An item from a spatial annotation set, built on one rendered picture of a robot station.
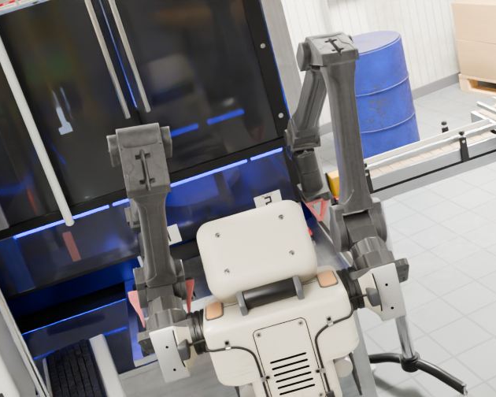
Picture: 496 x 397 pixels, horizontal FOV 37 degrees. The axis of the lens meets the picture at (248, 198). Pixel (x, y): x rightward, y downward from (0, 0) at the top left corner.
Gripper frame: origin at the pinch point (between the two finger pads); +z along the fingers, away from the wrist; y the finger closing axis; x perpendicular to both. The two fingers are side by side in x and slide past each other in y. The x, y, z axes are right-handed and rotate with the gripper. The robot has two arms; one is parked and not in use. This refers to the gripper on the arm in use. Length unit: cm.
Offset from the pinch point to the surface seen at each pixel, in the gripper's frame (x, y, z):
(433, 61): -187, 381, 96
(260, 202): 10.9, 36.7, 7.2
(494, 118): -83, 66, 19
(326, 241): -4.2, 25.3, 21.6
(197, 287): 38.2, 23.0, 21.1
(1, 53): 66, 30, -61
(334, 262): -2.5, 11.1, 21.2
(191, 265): 38, 39, 21
